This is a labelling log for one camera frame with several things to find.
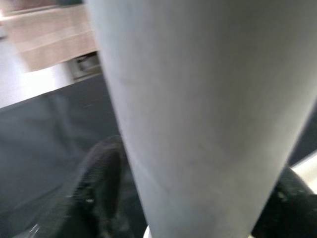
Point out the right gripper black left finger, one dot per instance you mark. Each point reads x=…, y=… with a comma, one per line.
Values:
x=101, y=186

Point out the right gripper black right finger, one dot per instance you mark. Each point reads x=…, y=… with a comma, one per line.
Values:
x=292, y=213

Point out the white plastic table leg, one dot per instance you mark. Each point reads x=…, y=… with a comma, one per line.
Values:
x=198, y=111

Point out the black tablecloth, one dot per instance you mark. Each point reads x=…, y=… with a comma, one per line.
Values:
x=49, y=136

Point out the table with beige cloth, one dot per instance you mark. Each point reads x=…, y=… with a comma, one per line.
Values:
x=49, y=37

